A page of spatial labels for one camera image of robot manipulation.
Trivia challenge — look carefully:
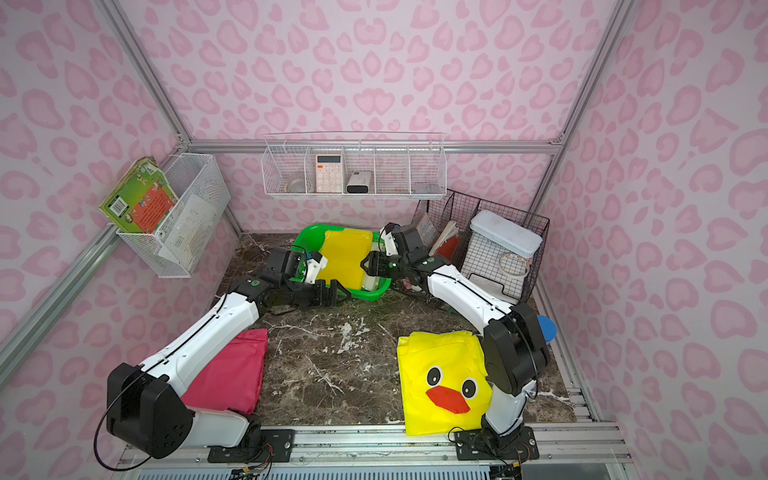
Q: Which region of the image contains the white paper sheet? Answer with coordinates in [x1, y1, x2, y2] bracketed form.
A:
[158, 194, 220, 278]

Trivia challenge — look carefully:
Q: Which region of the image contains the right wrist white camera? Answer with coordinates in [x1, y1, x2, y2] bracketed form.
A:
[380, 227, 399, 257]

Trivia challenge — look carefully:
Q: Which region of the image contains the white round dish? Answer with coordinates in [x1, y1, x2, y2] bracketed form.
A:
[284, 178, 307, 194]

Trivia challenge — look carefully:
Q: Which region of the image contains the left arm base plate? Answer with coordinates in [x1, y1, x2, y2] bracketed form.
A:
[207, 427, 295, 465]

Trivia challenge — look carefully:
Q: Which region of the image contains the colourful picture book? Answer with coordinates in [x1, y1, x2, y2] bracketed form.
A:
[416, 212, 438, 248]

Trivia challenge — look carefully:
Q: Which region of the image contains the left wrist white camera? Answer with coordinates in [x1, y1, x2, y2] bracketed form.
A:
[303, 251, 328, 284]

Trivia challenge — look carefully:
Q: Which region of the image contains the white wire wall basket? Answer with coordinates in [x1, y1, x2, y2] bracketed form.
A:
[118, 153, 230, 278]

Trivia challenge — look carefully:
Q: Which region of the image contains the black wire organizer rack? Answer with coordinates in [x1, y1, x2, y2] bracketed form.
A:
[412, 190, 549, 304]

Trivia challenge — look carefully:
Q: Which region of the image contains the yellow duck raincoat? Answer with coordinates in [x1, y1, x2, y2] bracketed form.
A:
[397, 331, 491, 436]

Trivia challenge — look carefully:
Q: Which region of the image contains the pink white calculator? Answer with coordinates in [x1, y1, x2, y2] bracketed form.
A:
[315, 154, 343, 194]

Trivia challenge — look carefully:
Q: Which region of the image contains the green plastic basket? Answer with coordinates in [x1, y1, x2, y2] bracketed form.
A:
[293, 224, 386, 301]

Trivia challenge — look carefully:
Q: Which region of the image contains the green red book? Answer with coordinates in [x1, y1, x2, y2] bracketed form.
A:
[100, 156, 178, 234]

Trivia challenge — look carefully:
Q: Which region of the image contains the plain yellow raincoat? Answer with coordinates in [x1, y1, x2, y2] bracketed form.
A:
[318, 229, 374, 290]

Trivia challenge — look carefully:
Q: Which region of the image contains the white wire shelf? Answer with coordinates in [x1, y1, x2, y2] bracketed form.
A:
[261, 140, 448, 200]

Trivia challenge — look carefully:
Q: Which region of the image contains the magenta raincoat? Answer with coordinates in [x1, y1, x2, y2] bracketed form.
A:
[182, 329, 268, 414]

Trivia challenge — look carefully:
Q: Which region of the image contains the white plastic lidded box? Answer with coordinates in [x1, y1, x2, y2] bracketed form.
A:
[461, 210, 543, 303]

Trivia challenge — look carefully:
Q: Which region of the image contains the blue lid clear jar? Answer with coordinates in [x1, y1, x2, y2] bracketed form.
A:
[537, 315, 558, 343]

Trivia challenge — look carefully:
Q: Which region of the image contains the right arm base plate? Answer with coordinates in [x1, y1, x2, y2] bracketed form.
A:
[448, 426, 540, 463]

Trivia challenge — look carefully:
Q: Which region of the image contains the wrist white camera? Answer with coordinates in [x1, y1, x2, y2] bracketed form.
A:
[380, 227, 399, 257]
[303, 251, 328, 284]

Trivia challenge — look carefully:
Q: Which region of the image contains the red white booklet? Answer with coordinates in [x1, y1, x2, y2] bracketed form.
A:
[430, 220, 462, 262]

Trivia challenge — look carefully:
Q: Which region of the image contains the small grey white device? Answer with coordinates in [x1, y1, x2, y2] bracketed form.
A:
[345, 171, 374, 194]

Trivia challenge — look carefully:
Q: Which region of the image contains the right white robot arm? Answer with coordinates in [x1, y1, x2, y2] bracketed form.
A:
[360, 223, 551, 437]

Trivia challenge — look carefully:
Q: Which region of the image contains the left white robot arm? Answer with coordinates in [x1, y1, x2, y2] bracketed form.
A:
[95, 248, 352, 462]

